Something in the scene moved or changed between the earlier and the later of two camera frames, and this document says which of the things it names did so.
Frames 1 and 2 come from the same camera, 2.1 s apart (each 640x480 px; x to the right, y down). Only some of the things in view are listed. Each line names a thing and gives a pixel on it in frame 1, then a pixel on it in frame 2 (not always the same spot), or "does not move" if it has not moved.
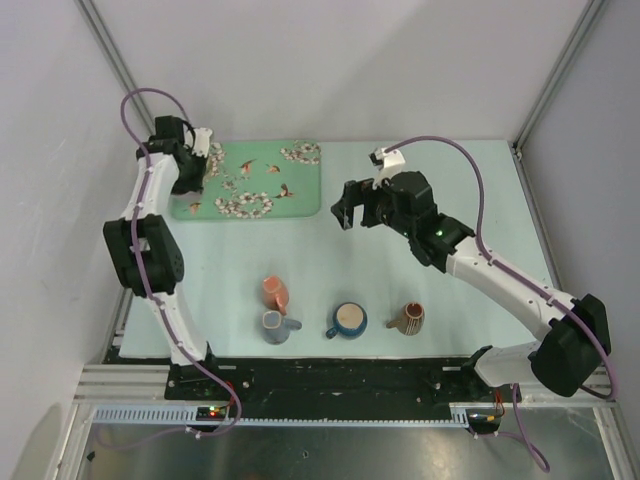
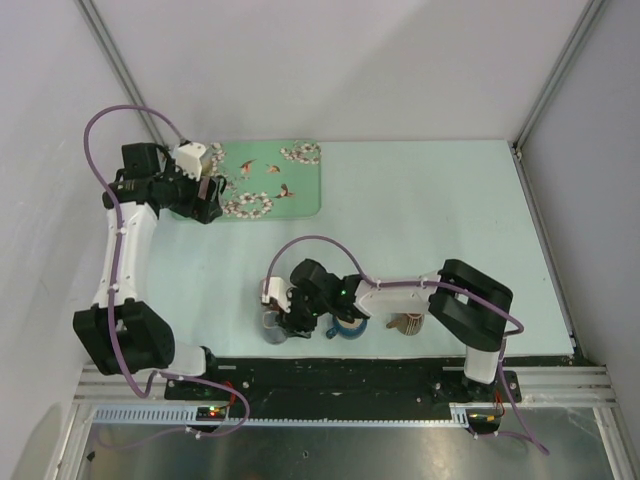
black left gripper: [195, 185] to [200, 210]
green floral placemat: [257, 180] does not move
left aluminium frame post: [102, 31] does not move
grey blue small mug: [276, 328] does not move
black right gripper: [354, 193] to [292, 322]
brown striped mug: [411, 320] does not move
